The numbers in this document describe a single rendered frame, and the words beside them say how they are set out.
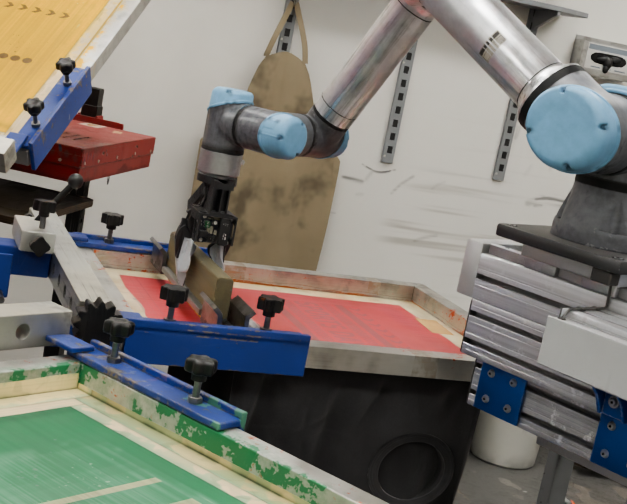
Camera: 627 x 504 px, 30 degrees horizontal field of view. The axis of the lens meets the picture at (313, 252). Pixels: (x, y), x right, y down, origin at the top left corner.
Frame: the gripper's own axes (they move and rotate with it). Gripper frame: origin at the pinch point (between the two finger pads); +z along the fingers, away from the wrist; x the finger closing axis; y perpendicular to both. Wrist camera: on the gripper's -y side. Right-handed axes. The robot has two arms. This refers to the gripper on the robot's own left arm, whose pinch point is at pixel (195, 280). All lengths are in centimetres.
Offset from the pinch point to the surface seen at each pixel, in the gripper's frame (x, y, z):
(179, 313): -3.0, 4.1, 5.3
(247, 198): 70, -195, 14
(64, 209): -11, -87, 6
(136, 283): -7.1, -14.9, 5.3
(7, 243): -34.0, 1.8, -3.3
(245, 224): 71, -195, 24
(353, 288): 42.2, -25.3, 3.9
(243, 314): 2.0, 24.2, -1.1
